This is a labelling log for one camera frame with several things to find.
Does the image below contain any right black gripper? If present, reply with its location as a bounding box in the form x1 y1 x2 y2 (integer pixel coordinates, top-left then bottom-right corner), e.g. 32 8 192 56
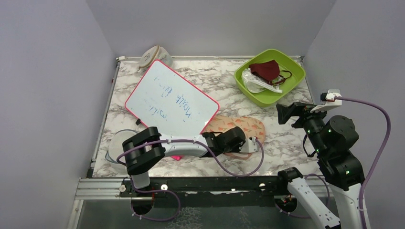
277 100 332 155

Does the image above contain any peach floral mesh laundry bag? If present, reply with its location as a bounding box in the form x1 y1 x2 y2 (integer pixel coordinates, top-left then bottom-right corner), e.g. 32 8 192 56
203 115 266 160

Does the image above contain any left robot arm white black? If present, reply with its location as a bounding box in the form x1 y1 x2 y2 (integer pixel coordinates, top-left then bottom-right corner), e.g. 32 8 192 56
117 126 258 196

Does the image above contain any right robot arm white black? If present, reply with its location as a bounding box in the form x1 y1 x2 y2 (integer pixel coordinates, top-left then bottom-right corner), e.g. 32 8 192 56
275 102 367 229

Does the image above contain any maroon bra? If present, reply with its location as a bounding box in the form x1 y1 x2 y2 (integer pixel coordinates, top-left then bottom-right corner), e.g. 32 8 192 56
249 60 292 86

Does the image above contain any green plastic bin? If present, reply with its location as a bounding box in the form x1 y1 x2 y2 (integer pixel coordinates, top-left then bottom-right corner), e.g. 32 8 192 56
234 49 306 107

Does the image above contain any pink framed whiteboard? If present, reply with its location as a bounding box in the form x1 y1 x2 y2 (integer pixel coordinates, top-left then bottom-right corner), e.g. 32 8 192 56
125 60 220 136

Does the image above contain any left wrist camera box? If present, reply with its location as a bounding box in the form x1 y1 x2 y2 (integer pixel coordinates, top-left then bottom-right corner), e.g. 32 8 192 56
239 136 259 153

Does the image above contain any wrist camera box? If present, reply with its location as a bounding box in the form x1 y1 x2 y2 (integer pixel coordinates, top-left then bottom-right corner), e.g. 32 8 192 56
239 136 259 153
310 89 342 113

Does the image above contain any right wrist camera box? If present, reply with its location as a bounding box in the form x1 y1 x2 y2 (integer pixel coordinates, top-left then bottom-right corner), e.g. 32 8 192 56
310 89 342 113

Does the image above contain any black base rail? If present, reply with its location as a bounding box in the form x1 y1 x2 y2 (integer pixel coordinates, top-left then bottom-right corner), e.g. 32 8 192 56
119 176 289 208

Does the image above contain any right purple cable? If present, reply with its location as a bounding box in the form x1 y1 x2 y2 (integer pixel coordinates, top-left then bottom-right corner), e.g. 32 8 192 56
274 96 392 229

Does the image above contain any aluminium frame rail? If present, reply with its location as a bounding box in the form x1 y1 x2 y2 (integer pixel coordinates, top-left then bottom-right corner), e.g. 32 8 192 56
75 178 123 200

